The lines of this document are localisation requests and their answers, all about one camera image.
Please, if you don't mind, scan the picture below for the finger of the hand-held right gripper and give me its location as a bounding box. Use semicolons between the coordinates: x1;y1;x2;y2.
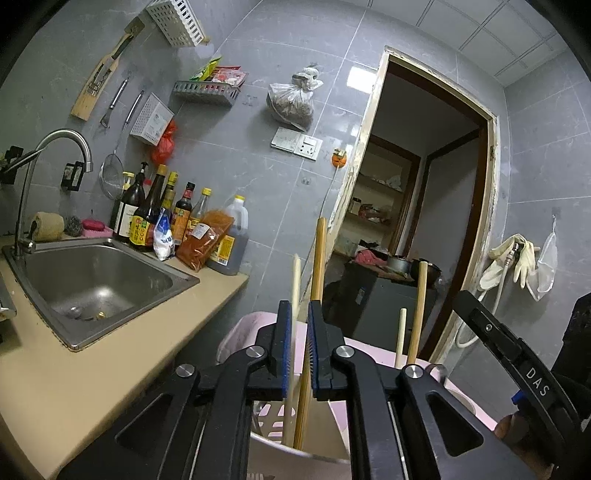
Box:
455;291;583;449

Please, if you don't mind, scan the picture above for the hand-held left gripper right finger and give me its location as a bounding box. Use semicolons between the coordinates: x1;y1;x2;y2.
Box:
307;300;539;480

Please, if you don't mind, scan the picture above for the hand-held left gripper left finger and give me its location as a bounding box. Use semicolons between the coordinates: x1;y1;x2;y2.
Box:
58;299;293;480

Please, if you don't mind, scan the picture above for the light wooden chopstick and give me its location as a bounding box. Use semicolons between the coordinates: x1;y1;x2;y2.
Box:
394;308;408;369
283;255;303;448

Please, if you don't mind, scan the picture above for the white plastic utensil holder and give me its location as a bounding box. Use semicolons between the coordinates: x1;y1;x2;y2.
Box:
249;364;481;480

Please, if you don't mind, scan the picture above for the person's right hand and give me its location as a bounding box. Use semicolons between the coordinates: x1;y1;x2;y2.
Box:
493;412;532;445

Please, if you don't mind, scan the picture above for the pink tablecloth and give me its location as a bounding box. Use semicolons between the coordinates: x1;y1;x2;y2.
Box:
216;311;497;430

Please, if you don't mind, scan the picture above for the dark grey cabinet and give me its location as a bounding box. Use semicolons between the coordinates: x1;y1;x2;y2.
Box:
323;261;439;361

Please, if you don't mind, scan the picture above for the white mesh bag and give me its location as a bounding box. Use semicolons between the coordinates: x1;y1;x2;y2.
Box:
525;216;559;302

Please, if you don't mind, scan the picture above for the cream rubber glove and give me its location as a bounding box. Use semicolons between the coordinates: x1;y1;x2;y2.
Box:
478;233;527;291
512;240;541;290

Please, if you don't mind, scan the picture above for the red cloth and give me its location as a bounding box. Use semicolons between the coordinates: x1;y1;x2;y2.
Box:
353;249;389;267

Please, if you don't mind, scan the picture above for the large cooking oil jug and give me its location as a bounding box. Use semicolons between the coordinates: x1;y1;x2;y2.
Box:
205;195;250;276

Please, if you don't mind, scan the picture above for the orange chili powder bag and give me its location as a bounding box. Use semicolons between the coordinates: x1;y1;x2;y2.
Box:
176;209;235;272

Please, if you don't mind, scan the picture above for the black pot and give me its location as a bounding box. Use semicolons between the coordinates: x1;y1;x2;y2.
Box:
406;259;441;284

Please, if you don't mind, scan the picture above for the white salt bag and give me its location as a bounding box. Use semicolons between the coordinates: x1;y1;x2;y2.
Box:
153;208;178;261

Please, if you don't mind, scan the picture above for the clear bottle yellow cap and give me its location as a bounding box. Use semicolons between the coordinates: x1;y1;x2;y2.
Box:
189;187;213;232

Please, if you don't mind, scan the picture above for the dark bottle red label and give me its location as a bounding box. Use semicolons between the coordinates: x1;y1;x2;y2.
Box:
170;182;197;245

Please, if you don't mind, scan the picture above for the wooden shelf unit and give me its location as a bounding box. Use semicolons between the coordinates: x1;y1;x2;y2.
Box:
332;134;422;259

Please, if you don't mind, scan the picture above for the steel kitchen sink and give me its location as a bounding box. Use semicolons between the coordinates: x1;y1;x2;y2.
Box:
2;237;201;352

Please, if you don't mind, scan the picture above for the dark bottle yellow cap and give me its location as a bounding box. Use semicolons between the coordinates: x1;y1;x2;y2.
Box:
159;172;180;217

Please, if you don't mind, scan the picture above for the dark pump bottle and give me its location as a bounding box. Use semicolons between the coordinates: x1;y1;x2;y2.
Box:
113;161;151;244

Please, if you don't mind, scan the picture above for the red plastic bag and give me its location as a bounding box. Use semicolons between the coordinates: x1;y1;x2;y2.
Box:
151;119;178;165

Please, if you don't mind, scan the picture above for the plastic bag of dried goods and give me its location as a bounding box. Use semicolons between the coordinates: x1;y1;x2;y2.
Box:
267;66;325;131

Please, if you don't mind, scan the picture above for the metal mesh strainer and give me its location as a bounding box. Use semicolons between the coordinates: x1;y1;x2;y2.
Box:
100;91;145;200

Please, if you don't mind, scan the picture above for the white perforated box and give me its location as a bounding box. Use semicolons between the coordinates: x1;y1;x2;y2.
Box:
130;92;175;146

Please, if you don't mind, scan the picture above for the loofah scrubber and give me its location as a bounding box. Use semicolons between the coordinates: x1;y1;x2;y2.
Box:
30;211;65;243

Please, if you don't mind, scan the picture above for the red snack packet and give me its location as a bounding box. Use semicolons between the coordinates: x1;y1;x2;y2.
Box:
212;66;250;88

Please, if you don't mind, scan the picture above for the green snack packet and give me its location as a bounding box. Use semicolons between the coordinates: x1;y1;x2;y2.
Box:
191;55;222;83

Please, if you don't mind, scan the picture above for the metal peeler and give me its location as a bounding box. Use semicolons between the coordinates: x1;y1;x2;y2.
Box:
100;78;129;128

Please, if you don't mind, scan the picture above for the steel kitchen faucet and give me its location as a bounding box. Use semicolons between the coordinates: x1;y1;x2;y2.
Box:
13;129;94;257

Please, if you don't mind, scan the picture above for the wooden knife rack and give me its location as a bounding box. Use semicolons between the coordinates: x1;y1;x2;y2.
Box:
70;17;145;121

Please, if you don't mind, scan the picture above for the white shower hose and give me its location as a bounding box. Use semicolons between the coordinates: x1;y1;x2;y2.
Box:
455;244;520;348

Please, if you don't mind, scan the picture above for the white hanging cord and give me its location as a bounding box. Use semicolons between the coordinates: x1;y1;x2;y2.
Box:
318;166;342;220

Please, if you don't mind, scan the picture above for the wall power socket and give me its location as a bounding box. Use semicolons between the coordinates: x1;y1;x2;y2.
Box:
295;134;323;162

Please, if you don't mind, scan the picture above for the wall light switch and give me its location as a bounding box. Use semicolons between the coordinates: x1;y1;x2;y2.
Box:
270;126;306;153

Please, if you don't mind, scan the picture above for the wooden door frame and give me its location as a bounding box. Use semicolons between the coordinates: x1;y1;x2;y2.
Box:
323;45;501;365

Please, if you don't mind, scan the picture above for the grey wall shelf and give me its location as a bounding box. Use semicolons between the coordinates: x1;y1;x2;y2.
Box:
172;80;242;108

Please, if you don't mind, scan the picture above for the black wall bracket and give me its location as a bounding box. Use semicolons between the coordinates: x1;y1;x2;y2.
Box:
0;145;25;185
61;161;86;192

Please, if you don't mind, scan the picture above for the white wall basket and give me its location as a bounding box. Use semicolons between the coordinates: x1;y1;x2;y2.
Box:
145;0;207;48

